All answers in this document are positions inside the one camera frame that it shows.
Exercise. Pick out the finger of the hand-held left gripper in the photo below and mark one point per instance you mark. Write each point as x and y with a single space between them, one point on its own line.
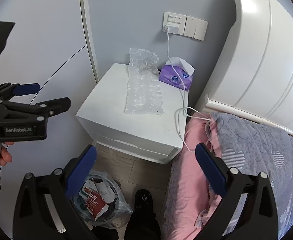
27 88
56 106

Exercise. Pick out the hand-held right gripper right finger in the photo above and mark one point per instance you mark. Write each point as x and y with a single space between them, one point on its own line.
211 173

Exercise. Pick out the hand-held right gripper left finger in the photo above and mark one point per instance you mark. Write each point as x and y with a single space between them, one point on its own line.
82 172

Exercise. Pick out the green snack packet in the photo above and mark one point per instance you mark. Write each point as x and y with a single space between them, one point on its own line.
80 201

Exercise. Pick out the white paper slip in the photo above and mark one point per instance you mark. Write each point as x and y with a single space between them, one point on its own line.
105 191

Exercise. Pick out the grey round trash bin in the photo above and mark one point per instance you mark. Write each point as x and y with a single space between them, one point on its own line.
116 192

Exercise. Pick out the clear bubble wrap sheet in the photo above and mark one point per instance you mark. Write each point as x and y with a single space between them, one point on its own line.
144 92

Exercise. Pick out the trash bin with plastic liner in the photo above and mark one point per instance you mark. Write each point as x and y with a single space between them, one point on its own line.
125 205

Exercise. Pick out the person's left hand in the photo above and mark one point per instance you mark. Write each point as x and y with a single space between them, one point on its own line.
6 156

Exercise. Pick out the pink quilt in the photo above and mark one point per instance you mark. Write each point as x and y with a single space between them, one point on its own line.
194 155

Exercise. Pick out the white nightstand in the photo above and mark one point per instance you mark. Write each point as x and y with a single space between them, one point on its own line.
106 110

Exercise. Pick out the grey blue patterned blanket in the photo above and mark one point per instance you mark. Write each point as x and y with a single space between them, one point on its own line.
261 150

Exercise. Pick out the person's black shoe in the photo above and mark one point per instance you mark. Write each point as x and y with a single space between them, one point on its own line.
143 200

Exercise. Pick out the person's black pants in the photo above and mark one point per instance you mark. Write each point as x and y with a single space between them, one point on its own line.
141 226

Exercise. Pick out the purple tissue box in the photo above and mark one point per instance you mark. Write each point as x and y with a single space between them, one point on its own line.
174 77

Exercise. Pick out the white bed headboard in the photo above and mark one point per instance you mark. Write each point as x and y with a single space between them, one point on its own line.
261 55

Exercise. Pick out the white charger plug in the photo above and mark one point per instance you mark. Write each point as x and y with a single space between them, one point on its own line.
168 28

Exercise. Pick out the white door frame trim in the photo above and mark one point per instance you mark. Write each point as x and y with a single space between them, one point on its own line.
87 30

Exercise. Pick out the white wall socket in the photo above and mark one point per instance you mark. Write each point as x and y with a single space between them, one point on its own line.
175 21

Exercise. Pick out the white wall switch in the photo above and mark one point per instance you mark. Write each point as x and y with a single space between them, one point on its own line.
195 27

